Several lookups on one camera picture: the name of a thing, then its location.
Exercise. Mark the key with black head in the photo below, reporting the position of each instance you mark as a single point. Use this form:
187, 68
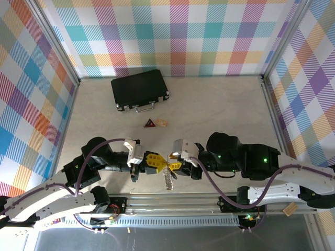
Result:
174, 175

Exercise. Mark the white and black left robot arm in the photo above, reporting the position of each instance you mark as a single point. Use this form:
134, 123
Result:
39, 206

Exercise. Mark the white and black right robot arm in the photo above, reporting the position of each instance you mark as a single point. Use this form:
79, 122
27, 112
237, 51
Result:
274, 194

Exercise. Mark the small tan wooden block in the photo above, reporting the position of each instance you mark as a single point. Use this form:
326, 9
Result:
161, 122

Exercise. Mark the red triangular tile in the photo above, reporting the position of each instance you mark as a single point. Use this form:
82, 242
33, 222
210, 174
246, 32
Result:
149, 123

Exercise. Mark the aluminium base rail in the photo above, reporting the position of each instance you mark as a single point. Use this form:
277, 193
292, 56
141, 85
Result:
170, 205

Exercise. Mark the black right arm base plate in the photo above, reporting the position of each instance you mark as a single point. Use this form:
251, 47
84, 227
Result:
227, 204

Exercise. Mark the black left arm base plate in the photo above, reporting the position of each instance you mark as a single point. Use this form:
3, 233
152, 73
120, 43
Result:
117, 205

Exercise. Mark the aluminium side rail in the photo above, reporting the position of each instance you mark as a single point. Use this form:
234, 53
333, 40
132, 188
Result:
277, 109

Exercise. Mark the aluminium frame post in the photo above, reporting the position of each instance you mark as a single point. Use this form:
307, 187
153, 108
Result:
285, 41
56, 49

